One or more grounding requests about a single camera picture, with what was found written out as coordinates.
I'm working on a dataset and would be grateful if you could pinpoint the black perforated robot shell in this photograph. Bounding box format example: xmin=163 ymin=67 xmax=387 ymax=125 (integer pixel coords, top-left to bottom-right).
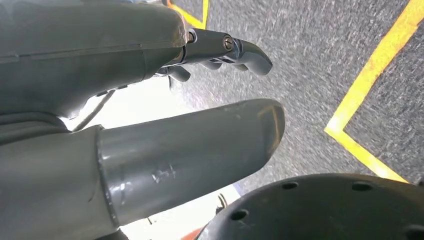
xmin=196 ymin=172 xmax=424 ymax=240

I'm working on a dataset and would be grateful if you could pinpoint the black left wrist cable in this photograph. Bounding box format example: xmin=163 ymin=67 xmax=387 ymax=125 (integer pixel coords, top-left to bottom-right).
xmin=72 ymin=89 xmax=116 ymax=133

